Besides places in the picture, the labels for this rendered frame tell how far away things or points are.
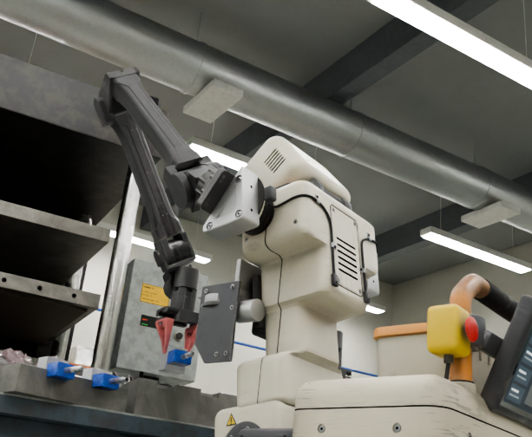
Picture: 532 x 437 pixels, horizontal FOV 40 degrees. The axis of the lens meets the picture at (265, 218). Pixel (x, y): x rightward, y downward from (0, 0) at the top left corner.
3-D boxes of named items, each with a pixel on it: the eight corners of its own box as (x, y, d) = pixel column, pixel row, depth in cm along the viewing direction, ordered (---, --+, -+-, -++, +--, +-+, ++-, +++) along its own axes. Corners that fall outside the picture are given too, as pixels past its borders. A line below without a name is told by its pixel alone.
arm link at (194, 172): (200, 180, 144) (223, 172, 146) (174, 162, 151) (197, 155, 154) (202, 221, 148) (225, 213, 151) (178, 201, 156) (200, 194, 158)
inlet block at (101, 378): (134, 395, 151) (139, 368, 153) (114, 390, 148) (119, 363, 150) (98, 398, 159) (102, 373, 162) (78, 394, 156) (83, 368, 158)
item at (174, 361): (201, 368, 158) (205, 342, 160) (180, 363, 156) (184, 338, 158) (178, 375, 169) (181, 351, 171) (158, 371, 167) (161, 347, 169)
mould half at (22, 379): (124, 414, 158) (133, 363, 162) (14, 390, 142) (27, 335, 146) (11, 421, 191) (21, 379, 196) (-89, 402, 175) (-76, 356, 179)
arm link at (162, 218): (96, 94, 171) (139, 84, 176) (91, 102, 176) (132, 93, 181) (161, 268, 170) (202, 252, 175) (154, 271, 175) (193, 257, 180)
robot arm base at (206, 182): (224, 168, 137) (264, 193, 146) (201, 153, 143) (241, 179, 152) (199, 207, 138) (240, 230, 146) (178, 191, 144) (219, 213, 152)
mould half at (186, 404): (237, 434, 173) (243, 377, 178) (132, 418, 162) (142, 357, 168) (160, 446, 214) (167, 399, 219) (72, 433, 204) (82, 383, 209)
